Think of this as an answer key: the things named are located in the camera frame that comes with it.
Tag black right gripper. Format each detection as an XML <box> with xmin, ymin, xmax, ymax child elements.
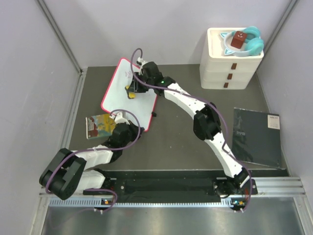
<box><xmin>127</xmin><ymin>74</ymin><xmax>153</xmax><ymax>95</ymax></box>

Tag yellow whiteboard eraser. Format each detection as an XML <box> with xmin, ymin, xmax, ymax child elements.
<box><xmin>125</xmin><ymin>86</ymin><xmax>136</xmax><ymax>99</ymax></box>

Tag pink framed whiteboard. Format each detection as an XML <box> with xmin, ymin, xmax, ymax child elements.
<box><xmin>101</xmin><ymin>58</ymin><xmax>157</xmax><ymax>132</ymax></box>

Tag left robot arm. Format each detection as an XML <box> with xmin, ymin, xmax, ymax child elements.
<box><xmin>39</xmin><ymin>122</ymin><xmax>145</xmax><ymax>200</ymax></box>

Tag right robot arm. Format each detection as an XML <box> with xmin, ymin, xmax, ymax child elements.
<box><xmin>131</xmin><ymin>58</ymin><xmax>250</xmax><ymax>194</ymax></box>

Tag white three drawer unit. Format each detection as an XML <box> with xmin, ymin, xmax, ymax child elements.
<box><xmin>200</xmin><ymin>27</ymin><xmax>264</xmax><ymax>90</ymax></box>

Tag brown cube toy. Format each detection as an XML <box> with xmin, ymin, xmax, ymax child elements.
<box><xmin>230</xmin><ymin>31</ymin><xmax>247</xmax><ymax>49</ymax></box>

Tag teal cat ear headphones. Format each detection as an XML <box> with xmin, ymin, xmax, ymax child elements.
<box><xmin>220</xmin><ymin>26</ymin><xmax>264</xmax><ymax>57</ymax></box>

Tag black book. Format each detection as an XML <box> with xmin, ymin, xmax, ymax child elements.
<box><xmin>232</xmin><ymin>108</ymin><xmax>283</xmax><ymax>169</ymax></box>

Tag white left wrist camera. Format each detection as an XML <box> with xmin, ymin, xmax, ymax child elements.
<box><xmin>110</xmin><ymin>112</ymin><xmax>129</xmax><ymax>124</ymax></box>

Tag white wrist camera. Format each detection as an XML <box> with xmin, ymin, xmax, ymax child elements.
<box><xmin>110</xmin><ymin>112</ymin><xmax>129</xmax><ymax>124</ymax></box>
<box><xmin>136</xmin><ymin>57</ymin><xmax>148</xmax><ymax>68</ymax></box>

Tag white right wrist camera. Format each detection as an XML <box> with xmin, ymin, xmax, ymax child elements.
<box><xmin>136</xmin><ymin>57</ymin><xmax>148</xmax><ymax>68</ymax></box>

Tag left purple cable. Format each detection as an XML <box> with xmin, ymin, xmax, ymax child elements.
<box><xmin>45</xmin><ymin>109</ymin><xmax>142</xmax><ymax>213</ymax></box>

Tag purple cable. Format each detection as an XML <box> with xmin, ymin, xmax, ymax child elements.
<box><xmin>45</xmin><ymin>109</ymin><xmax>142</xmax><ymax>213</ymax></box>
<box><xmin>131</xmin><ymin>47</ymin><xmax>254</xmax><ymax>213</ymax></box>

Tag black mounting base plate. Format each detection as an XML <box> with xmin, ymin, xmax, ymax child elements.
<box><xmin>55</xmin><ymin>168</ymin><xmax>289</xmax><ymax>196</ymax></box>

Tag white slotted cable duct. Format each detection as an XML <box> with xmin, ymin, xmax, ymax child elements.
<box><xmin>48</xmin><ymin>197</ymin><xmax>245</xmax><ymax>209</ymax></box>

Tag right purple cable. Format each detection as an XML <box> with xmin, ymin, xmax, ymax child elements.
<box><xmin>131</xmin><ymin>47</ymin><xmax>254</xmax><ymax>213</ymax></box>

